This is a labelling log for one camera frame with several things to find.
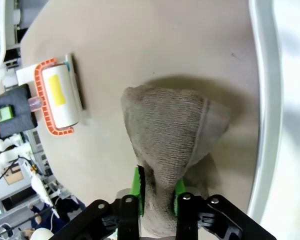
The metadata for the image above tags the metal tray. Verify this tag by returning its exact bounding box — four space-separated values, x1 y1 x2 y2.
247 0 300 240

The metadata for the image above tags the orange lint roller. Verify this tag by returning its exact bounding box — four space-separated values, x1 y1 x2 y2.
0 57 82 138

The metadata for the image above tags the yellow paper scrap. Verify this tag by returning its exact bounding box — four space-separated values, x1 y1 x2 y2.
47 74 67 106

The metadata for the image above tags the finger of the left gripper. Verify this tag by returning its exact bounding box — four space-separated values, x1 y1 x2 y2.
0 105 15 124

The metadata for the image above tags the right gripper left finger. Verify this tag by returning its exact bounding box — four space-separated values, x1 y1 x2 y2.
49 164 147 240

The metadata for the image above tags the brown cloth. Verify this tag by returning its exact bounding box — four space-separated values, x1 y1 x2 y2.
121 84 232 237

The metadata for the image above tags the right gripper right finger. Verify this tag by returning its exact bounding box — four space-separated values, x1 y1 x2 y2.
173 177 277 240

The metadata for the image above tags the person in dark blue clothes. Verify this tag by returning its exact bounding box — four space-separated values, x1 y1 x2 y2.
27 197 87 231

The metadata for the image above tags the white folded stand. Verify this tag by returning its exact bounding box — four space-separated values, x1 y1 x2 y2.
16 52 86 111

